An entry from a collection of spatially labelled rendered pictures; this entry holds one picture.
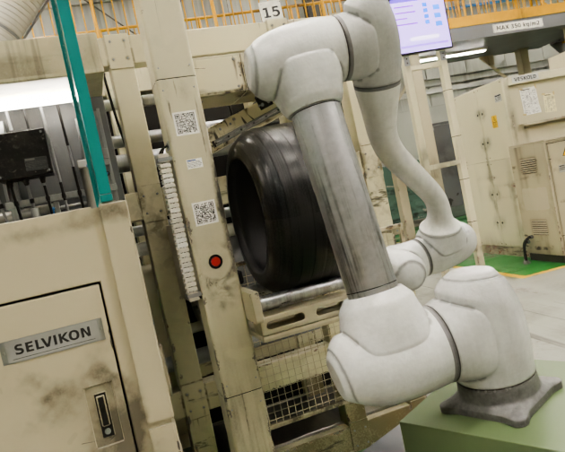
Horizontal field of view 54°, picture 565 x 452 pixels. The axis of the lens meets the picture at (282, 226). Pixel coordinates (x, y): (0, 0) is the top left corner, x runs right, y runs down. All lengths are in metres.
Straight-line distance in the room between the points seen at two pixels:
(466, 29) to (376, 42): 7.84
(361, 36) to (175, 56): 0.86
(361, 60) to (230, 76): 1.07
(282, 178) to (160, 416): 0.90
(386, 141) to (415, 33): 4.67
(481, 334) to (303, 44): 0.63
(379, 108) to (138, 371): 0.70
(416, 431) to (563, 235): 5.06
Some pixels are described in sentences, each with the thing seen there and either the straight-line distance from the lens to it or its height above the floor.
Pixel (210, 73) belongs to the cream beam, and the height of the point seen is 1.72.
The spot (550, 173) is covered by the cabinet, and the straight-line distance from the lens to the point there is 6.10.
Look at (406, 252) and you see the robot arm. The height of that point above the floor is 1.03.
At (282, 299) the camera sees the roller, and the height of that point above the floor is 0.90.
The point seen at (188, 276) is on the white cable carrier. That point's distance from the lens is 1.80.
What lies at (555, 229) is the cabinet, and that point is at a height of 0.35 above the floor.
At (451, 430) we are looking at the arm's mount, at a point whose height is 0.72.
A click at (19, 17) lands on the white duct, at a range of 2.19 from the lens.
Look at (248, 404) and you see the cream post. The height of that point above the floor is 0.58.
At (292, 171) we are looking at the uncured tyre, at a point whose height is 1.29.
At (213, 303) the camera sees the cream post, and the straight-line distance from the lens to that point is 1.81.
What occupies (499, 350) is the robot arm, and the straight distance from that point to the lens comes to 1.13.
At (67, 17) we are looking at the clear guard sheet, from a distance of 0.99.
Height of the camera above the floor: 1.22
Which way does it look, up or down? 3 degrees down
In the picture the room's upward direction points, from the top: 12 degrees counter-clockwise
